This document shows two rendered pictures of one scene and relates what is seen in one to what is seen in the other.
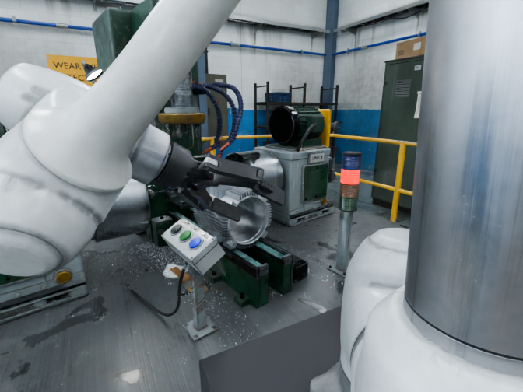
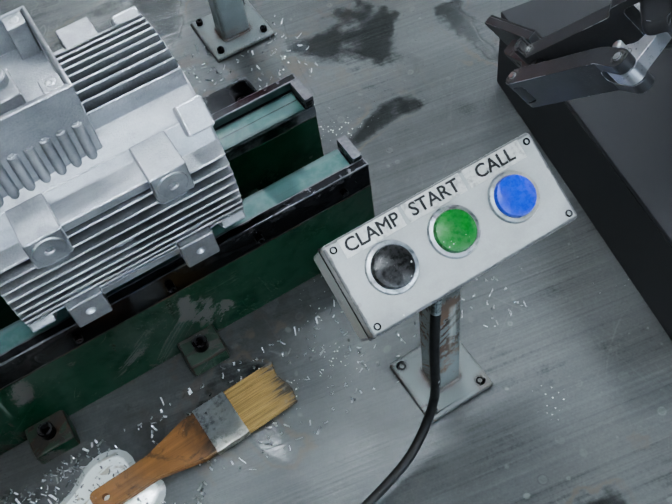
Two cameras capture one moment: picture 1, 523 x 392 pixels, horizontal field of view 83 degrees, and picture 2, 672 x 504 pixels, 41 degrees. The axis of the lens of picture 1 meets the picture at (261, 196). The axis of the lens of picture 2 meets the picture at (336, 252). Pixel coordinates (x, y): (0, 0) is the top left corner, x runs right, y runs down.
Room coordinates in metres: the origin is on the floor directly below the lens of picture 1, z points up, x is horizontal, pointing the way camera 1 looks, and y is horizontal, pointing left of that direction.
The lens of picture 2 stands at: (0.61, 0.52, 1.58)
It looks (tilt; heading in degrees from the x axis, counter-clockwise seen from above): 56 degrees down; 287
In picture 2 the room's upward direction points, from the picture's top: 11 degrees counter-clockwise
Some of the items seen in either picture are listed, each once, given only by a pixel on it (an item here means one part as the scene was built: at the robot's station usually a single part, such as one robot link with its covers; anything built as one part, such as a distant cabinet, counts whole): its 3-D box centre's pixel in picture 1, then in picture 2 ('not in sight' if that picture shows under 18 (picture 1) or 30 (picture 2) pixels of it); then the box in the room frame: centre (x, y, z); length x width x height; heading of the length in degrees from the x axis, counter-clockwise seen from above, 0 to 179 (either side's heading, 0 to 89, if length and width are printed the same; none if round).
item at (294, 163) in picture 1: (294, 180); not in sight; (1.54, -0.18, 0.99); 0.35 x 0.31 x 0.37; 129
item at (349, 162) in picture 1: (351, 162); not in sight; (0.94, -0.29, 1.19); 0.06 x 0.06 x 0.04
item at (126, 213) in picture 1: (95, 204); not in sight; (0.95, 0.56, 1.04); 0.37 x 0.25 x 0.25; 129
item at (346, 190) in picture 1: (349, 189); not in sight; (0.94, -0.29, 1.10); 0.06 x 0.06 x 0.04
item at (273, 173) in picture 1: (255, 176); not in sight; (1.38, 0.03, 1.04); 0.41 x 0.25 x 0.25; 129
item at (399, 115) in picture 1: (420, 138); not in sight; (3.88, -2.06, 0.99); 1.02 x 0.49 x 1.98; 29
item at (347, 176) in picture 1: (350, 175); not in sight; (0.94, -0.29, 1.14); 0.06 x 0.06 x 0.04
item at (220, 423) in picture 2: (187, 279); (192, 441); (0.86, 0.25, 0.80); 0.21 x 0.05 x 0.01; 42
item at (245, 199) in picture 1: (231, 212); (83, 169); (0.94, 0.10, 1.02); 0.20 x 0.19 x 0.19; 39
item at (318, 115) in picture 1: (305, 148); not in sight; (1.54, -0.23, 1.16); 0.33 x 0.26 x 0.42; 129
